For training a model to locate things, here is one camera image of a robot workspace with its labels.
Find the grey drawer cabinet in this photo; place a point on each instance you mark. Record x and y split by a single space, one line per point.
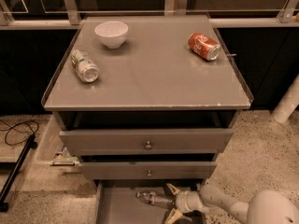
153 81

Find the grey drawer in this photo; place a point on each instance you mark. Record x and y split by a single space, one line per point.
132 141
117 202
138 170

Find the clear plastic water bottle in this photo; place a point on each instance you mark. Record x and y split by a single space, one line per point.
155 198

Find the grey top drawer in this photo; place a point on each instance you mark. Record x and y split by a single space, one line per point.
132 141

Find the metal railing frame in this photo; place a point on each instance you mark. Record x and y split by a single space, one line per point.
59 14

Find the grey bottom drawer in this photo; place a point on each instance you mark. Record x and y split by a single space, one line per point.
117 202

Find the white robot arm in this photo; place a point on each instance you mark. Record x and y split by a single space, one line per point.
265 207

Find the red cola can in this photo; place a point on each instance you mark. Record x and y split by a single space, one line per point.
204 46

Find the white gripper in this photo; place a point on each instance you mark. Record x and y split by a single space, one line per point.
182 202

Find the black floor stand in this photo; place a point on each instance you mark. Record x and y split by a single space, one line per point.
30 144

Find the white ceramic bowl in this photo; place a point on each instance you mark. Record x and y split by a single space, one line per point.
112 34

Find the metal drawer slide bracket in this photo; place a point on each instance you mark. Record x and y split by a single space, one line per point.
63 158

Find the grey middle drawer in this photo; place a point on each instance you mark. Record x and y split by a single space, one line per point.
138 170

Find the round top drawer knob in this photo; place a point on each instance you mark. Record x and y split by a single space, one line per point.
148 145

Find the silver green soda can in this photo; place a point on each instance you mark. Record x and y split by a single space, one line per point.
85 67

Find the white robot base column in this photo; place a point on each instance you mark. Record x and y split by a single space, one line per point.
288 103

